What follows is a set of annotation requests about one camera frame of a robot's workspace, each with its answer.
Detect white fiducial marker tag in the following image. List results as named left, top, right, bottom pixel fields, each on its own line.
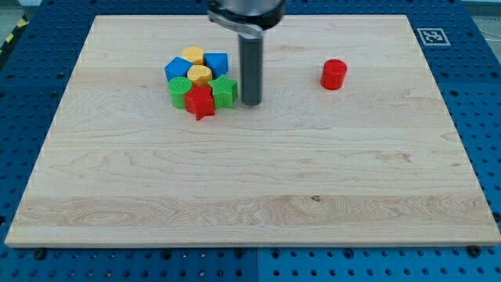
left=417, top=27, right=451, bottom=47

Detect light wooden board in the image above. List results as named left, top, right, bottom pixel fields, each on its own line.
left=5, top=15, right=500, bottom=248

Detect green star block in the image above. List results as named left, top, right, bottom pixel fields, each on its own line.
left=208, top=74, right=238, bottom=109

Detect yellow heart block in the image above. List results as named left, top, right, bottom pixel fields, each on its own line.
left=187, top=65, right=213, bottom=87

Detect black bolt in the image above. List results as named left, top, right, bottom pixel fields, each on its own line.
left=32, top=248, right=47, bottom=261
left=467, top=245, right=482, bottom=258

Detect red cylinder block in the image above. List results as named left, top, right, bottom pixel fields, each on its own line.
left=320, top=59, right=348, bottom=90

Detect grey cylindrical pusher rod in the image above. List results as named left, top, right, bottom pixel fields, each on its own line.
left=238, top=34, right=263, bottom=106

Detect blue pentagon block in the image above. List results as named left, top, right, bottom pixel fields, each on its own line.
left=204, top=52, right=229, bottom=79

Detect black bolt left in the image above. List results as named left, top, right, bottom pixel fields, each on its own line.
left=32, top=248, right=47, bottom=261

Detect red star block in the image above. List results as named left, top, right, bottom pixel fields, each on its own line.
left=184, top=85, right=215, bottom=121

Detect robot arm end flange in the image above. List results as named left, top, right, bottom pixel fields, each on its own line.
left=207, top=0, right=286, bottom=39

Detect green cylinder block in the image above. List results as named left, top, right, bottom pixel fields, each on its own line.
left=168, top=77, right=193, bottom=109

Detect yellow hexagon block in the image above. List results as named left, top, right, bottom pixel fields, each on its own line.
left=182, top=46, right=205, bottom=65

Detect black bolt right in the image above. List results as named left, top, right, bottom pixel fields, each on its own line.
left=467, top=245, right=482, bottom=258

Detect blue cube block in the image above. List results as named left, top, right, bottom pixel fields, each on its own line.
left=164, top=56, right=193, bottom=81

